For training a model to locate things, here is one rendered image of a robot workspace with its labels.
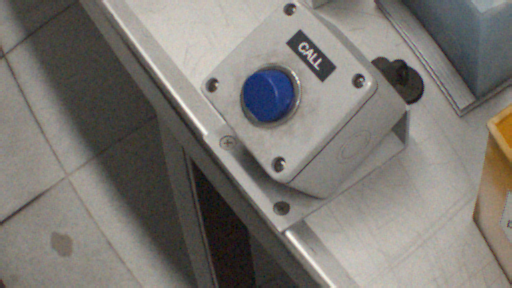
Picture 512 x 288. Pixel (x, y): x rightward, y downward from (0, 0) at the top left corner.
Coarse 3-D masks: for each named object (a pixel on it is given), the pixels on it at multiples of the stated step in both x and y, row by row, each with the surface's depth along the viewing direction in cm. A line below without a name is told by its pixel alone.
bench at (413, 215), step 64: (128, 0) 75; (192, 0) 75; (256, 0) 74; (128, 64) 75; (192, 64) 72; (192, 128) 70; (448, 128) 69; (192, 192) 90; (384, 192) 67; (448, 192) 66; (192, 256) 103; (320, 256) 65; (384, 256) 65; (448, 256) 64
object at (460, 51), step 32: (384, 0) 73; (416, 0) 70; (448, 0) 65; (480, 0) 61; (416, 32) 71; (448, 32) 68; (480, 32) 63; (448, 64) 70; (480, 64) 65; (448, 96) 69; (480, 96) 68
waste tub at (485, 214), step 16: (496, 128) 57; (496, 144) 57; (496, 160) 58; (496, 176) 59; (480, 192) 62; (496, 192) 60; (480, 208) 63; (496, 208) 61; (480, 224) 64; (496, 224) 61; (496, 240) 62; (496, 256) 63
